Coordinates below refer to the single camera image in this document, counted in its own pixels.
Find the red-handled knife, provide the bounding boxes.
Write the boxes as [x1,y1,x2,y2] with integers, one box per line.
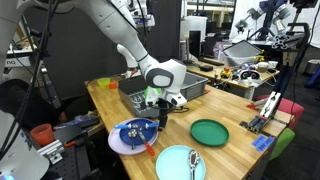
[137,130,156,157]

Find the black computer monitor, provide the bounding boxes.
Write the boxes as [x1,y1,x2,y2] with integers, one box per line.
[188,29,203,63]

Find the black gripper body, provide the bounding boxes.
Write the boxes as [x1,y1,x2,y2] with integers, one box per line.
[156,99,172,118]

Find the black power adapter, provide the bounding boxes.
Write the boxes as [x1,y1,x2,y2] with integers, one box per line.
[199,64,214,73]

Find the green chair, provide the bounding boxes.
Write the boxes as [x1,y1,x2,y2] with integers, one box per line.
[269,127,296,161]

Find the wooden background desk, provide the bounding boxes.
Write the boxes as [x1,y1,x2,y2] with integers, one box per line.
[184,58,281,101]

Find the blue-handled metal spoon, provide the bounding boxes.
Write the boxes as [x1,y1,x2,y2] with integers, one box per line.
[114,123,136,131]

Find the steel wire drying rack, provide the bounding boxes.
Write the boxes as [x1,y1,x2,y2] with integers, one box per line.
[118,77,162,120]

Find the white goggles headset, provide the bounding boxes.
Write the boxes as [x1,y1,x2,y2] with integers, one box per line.
[239,68,265,83]

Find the red plastic cup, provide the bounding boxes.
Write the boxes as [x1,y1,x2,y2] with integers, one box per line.
[29,123,55,147]

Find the pink chair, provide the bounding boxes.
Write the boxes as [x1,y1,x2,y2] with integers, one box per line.
[254,94,305,131]

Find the yellow rubber duck toy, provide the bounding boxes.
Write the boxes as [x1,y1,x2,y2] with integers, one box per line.
[221,68,233,80]

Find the silver aluminium extrusion piece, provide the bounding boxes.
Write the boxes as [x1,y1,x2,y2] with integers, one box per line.
[37,139,66,165]

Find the small silver spoon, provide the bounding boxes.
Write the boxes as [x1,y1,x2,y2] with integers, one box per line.
[127,128,139,151]

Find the teal plate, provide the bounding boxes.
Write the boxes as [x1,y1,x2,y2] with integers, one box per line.
[155,144,207,180]

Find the black hanging cable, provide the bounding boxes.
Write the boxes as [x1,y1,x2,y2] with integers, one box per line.
[0,0,56,161]

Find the grey plastic bin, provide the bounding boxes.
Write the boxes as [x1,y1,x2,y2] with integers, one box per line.
[179,71,210,102]

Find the dark blue plate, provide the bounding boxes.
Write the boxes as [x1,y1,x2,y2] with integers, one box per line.
[119,118,159,147]

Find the dark green plate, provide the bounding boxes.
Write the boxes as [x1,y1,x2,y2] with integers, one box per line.
[189,118,230,148]

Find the black keyboard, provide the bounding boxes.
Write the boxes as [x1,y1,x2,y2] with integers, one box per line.
[199,57,225,67]

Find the white cup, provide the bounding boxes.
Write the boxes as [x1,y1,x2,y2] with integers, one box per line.
[257,61,270,74]

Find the white rounded machine housing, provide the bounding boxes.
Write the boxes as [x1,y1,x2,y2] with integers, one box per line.
[0,109,50,180]

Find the black aluminium camera stand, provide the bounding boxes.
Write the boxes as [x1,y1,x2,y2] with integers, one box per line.
[239,21,311,135]

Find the large silver spoon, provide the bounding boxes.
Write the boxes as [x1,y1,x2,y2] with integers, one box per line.
[187,149,201,180]

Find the lilac plate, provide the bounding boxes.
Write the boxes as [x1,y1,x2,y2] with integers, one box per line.
[107,117,159,156]

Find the lime green bowl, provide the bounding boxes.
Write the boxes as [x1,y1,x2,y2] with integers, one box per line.
[96,77,111,88]

